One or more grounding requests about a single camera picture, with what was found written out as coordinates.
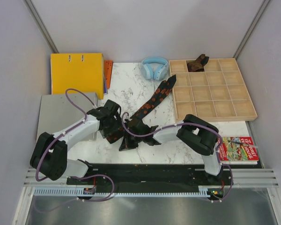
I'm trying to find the brown rolled tie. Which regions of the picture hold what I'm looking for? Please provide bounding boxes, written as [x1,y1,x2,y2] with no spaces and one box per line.
[187,54,209,72]

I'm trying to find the white cable duct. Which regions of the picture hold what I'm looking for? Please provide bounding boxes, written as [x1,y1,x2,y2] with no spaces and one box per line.
[33,187,211,198]

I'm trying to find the black orange floral tie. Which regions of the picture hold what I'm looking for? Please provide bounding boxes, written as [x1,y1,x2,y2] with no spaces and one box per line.
[107,75,177,143]

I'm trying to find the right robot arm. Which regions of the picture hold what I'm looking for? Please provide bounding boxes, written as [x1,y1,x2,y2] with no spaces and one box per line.
[121,112,223,185]

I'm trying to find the orange perforated board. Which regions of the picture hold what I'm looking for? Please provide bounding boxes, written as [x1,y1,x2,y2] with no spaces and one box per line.
[104,60,113,89]

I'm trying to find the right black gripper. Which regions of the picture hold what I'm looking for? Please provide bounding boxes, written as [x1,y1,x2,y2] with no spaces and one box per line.
[119,128,144,151]

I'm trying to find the wooden compartment tray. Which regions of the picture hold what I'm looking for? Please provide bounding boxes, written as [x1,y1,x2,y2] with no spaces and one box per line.
[169,58,257,122]

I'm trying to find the purple notebook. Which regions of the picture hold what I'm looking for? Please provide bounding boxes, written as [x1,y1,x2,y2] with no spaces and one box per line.
[103,73,108,95]

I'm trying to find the light blue headphones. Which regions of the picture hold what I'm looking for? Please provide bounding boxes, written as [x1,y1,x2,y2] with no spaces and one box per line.
[140,57,169,81]

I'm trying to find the yellow ring binder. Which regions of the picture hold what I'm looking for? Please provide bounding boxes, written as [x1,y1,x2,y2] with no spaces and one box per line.
[51,53,104,99]

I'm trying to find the red treehouse book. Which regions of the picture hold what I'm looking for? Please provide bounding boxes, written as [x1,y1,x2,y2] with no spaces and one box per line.
[218,136,259,165]

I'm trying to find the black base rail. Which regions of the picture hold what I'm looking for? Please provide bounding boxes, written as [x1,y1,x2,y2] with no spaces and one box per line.
[65,163,232,194]

